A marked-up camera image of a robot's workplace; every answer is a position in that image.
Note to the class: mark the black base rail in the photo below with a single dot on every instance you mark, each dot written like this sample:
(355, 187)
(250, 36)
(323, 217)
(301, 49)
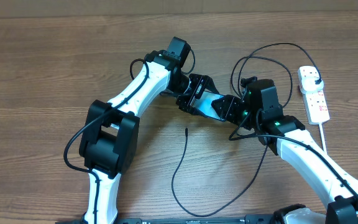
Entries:
(303, 215)

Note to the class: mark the white power strip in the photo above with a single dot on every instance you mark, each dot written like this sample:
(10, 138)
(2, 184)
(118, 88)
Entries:
(315, 103)

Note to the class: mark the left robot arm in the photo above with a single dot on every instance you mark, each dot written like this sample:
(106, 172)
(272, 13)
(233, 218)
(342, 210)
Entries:
(109, 138)

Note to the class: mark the white charger plug adapter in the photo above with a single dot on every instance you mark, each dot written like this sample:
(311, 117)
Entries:
(309, 85)

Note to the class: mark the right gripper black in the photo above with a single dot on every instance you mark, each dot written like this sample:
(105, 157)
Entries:
(231, 104)

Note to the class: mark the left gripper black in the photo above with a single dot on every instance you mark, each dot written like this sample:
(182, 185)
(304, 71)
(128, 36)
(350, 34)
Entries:
(202, 81)

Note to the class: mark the smartphone with blue screen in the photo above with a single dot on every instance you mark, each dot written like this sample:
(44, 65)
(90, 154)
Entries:
(204, 105)

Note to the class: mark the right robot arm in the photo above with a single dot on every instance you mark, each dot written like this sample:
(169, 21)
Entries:
(258, 109)

